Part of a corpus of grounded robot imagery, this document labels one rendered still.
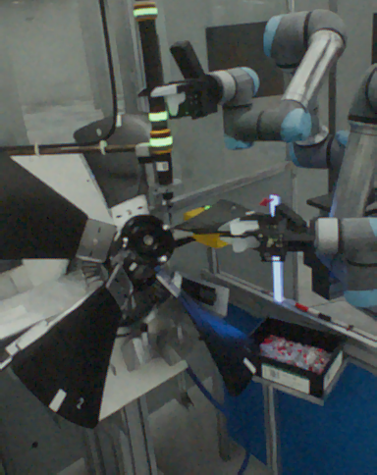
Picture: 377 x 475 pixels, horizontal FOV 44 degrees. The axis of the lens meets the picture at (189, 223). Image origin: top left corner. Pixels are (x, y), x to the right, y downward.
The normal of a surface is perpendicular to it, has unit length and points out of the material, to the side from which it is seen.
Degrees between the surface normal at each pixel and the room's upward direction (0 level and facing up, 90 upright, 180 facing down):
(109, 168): 54
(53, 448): 90
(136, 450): 90
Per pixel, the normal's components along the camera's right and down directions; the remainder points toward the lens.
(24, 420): 0.62, 0.22
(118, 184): -0.36, -0.25
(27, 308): 0.42, -0.44
